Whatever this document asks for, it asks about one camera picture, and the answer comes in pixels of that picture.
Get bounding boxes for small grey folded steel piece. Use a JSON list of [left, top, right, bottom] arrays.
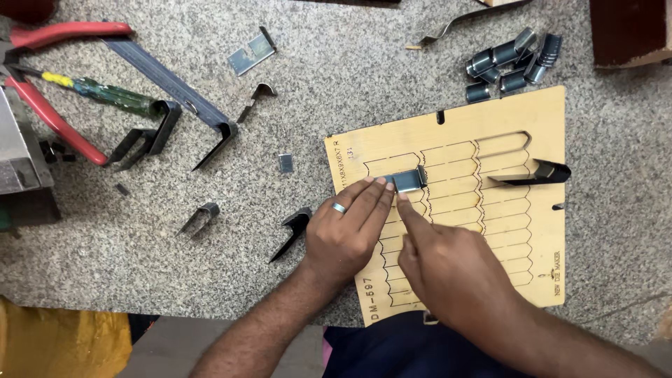
[[176, 202, 221, 238]]

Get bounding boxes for flat shiny steel piece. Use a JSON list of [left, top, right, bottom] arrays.
[[227, 26, 277, 77]]

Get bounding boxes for black angled steel blade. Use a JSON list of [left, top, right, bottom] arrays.
[[268, 207, 314, 264]]

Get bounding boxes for black u-shaped steel blade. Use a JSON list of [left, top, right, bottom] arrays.
[[104, 100, 183, 173]]

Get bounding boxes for shiny bent steel blade piece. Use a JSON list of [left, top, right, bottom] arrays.
[[385, 165, 427, 193]]

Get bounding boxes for black folded steel blade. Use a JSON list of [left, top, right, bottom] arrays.
[[488, 159, 572, 188]]

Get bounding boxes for red-handled pliers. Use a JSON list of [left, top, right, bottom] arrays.
[[0, 21, 135, 167]]

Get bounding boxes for wooden die board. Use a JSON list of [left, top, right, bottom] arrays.
[[324, 85, 567, 328]]

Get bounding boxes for dark red object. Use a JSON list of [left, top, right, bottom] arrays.
[[0, 0, 58, 25]]

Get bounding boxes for grey metal machine block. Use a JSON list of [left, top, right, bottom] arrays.
[[0, 85, 62, 228]]

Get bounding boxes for green and yellow screwdriver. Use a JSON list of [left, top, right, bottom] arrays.
[[7, 64, 165, 118]]

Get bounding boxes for long blue steel rule strip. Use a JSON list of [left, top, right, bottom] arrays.
[[101, 36, 239, 172]]

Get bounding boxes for person's left hand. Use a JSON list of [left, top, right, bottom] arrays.
[[303, 177, 397, 284]]

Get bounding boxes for small black metal scraps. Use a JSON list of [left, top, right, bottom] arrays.
[[39, 139, 77, 164]]

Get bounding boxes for dark brown wooden block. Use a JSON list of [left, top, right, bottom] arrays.
[[589, 0, 672, 69]]

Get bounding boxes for yellow cloth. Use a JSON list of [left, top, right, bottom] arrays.
[[0, 295, 133, 378]]

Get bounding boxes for pile of bent steel pieces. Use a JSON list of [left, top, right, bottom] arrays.
[[464, 27, 564, 104]]

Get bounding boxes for long bent metal strip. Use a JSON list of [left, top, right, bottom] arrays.
[[418, 0, 532, 47]]

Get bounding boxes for small curved steel piece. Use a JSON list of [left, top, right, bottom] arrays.
[[236, 82, 278, 125]]

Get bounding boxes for person's dark blue clothing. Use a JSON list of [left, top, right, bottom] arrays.
[[322, 310, 531, 378]]

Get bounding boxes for person's right hand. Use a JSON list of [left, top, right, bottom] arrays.
[[396, 192, 519, 338]]

